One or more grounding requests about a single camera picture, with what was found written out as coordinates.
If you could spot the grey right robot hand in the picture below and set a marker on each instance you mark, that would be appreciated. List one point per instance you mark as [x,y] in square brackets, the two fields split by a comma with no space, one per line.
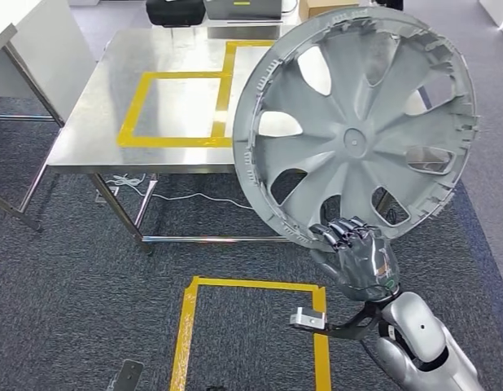
[369,270]

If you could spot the grey plastic wheel hubcap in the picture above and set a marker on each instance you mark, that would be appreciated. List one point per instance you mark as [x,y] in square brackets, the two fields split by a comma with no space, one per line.
[355,143]

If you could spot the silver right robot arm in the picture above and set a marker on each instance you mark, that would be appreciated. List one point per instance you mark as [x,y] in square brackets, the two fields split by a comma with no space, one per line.
[418,329]

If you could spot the stainless steel workbench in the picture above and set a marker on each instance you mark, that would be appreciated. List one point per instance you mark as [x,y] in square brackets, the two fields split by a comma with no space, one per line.
[97,124]

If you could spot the yellow tape square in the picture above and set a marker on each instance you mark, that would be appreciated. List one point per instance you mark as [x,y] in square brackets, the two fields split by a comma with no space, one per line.
[255,285]

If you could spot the brown cardboard box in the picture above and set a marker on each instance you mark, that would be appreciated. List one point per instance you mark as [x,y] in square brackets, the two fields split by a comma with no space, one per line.
[325,8]

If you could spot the yellow tape double rectangle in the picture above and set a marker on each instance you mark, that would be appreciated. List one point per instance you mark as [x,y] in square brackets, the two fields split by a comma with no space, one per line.
[174,142]

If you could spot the grey device box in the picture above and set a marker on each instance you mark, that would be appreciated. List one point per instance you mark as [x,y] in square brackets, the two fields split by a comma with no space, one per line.
[243,8]

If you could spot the white power strip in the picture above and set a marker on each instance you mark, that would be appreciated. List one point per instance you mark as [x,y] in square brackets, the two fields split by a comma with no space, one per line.
[107,194]

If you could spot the black carrying case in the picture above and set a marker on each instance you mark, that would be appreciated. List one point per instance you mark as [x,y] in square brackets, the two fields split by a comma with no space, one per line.
[174,12]

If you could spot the white desk with metal legs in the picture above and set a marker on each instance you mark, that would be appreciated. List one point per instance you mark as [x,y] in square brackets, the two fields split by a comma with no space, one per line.
[51,54]

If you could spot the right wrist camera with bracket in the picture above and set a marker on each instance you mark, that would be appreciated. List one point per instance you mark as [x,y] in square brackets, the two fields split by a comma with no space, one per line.
[306,318]

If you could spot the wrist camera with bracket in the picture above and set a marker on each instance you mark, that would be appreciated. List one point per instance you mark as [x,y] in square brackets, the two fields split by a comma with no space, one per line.
[125,375]
[306,318]

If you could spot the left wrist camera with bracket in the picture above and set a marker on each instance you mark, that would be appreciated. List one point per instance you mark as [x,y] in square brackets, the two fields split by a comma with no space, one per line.
[125,375]

